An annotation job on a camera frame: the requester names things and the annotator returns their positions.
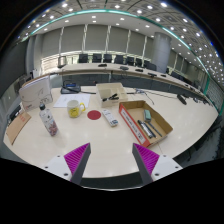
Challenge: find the dark slim pen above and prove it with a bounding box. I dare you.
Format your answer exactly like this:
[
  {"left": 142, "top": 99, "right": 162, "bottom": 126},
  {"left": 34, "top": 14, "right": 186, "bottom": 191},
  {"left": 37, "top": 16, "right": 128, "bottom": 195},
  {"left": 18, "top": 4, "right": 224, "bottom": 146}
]
[{"left": 147, "top": 119, "right": 164, "bottom": 138}]

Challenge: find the green whiteboard eraser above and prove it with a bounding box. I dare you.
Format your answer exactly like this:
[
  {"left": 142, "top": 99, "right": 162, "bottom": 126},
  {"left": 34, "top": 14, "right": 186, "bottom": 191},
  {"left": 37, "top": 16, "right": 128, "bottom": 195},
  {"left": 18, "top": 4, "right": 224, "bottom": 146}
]
[{"left": 143, "top": 109, "right": 153, "bottom": 122}]

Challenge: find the flat brown cardboard envelope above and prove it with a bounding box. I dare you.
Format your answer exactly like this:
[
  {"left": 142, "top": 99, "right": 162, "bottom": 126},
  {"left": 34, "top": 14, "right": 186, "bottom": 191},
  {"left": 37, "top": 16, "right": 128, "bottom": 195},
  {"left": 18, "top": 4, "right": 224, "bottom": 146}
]
[{"left": 5, "top": 110, "right": 32, "bottom": 146}]

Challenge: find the black marker pen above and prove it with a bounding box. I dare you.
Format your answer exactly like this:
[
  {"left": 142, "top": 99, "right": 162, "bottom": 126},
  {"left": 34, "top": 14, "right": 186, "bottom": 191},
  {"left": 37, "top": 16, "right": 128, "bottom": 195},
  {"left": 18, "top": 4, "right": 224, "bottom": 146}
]
[{"left": 137, "top": 119, "right": 157, "bottom": 140}]

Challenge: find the red-sided open cardboard box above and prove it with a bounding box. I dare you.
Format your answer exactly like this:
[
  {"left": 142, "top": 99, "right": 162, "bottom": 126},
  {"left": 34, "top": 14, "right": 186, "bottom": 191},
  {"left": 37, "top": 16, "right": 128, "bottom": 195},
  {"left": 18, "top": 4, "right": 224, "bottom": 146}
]
[{"left": 118, "top": 99, "right": 174, "bottom": 148}]

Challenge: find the row of black office chairs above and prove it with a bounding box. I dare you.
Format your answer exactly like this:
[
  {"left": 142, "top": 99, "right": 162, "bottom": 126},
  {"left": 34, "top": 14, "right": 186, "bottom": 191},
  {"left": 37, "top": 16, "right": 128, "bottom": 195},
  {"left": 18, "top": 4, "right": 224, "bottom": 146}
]
[{"left": 77, "top": 52, "right": 158, "bottom": 72}]

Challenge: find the group of ceiling lights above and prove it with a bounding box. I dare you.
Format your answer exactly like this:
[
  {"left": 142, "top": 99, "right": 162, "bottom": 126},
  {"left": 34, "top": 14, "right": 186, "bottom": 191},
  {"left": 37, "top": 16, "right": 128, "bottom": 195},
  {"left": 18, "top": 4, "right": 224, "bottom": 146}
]
[{"left": 19, "top": 0, "right": 224, "bottom": 88}]

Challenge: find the long curved conference desk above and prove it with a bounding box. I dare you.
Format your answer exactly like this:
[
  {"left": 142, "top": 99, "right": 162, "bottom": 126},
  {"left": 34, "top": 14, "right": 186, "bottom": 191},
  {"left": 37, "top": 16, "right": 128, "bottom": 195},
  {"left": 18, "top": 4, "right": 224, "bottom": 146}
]
[{"left": 49, "top": 63, "right": 214, "bottom": 101}]

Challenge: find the black clip in organizer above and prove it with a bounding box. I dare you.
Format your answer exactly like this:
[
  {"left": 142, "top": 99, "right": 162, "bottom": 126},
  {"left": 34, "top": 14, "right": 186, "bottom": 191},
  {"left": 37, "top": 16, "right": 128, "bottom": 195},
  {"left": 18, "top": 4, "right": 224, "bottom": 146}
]
[{"left": 101, "top": 92, "right": 120, "bottom": 103}]

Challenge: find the clear black-capped water bottle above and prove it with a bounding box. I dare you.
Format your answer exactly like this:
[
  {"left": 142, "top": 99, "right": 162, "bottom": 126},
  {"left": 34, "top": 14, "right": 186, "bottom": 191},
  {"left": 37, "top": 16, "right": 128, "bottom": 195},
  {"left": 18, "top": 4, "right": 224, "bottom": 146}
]
[{"left": 38, "top": 102, "right": 60, "bottom": 137}]

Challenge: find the beige divided organizer box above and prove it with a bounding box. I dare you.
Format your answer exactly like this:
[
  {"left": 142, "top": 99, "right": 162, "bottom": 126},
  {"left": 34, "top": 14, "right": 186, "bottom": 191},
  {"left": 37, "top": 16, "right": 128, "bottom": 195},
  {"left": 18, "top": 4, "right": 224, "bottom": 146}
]
[{"left": 95, "top": 82, "right": 129, "bottom": 109}]

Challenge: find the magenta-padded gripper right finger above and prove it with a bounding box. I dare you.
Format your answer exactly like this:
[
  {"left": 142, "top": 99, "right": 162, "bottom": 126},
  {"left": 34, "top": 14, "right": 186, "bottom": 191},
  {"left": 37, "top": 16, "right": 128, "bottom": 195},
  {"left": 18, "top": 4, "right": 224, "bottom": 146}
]
[{"left": 132, "top": 143, "right": 183, "bottom": 186}]

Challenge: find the white mug with yellow print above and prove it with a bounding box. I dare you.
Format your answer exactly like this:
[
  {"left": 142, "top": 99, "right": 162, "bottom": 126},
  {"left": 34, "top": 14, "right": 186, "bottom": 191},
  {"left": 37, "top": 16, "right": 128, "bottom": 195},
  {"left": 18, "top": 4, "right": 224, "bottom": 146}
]
[{"left": 66, "top": 99, "right": 87, "bottom": 119}]

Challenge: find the flat round red coaster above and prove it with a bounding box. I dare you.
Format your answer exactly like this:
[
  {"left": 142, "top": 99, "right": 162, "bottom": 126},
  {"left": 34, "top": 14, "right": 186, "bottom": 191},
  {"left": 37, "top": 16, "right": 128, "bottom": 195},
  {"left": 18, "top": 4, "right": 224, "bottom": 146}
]
[{"left": 86, "top": 109, "right": 102, "bottom": 121}]

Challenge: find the white paper ream box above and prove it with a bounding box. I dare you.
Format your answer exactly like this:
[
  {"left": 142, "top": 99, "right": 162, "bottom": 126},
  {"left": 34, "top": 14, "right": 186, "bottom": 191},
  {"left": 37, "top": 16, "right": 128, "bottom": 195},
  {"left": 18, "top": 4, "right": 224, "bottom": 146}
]
[{"left": 18, "top": 74, "right": 54, "bottom": 112}]

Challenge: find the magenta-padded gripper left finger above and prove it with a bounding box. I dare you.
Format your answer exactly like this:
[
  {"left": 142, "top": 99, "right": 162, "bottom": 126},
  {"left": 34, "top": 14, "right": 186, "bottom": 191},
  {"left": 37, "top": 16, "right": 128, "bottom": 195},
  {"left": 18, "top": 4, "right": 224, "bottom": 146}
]
[{"left": 43, "top": 142, "right": 92, "bottom": 186}]

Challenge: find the white printed paper sheet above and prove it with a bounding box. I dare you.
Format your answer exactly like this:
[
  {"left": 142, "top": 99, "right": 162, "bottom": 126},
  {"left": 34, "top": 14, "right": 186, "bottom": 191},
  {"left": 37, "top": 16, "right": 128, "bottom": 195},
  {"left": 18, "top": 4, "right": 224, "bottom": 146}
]
[{"left": 52, "top": 93, "right": 92, "bottom": 109}]

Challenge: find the black box-shaped device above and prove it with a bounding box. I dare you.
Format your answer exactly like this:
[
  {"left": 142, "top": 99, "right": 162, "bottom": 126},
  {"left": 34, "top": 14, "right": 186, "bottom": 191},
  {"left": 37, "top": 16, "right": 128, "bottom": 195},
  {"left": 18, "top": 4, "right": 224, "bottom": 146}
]
[{"left": 8, "top": 105, "right": 23, "bottom": 123}]

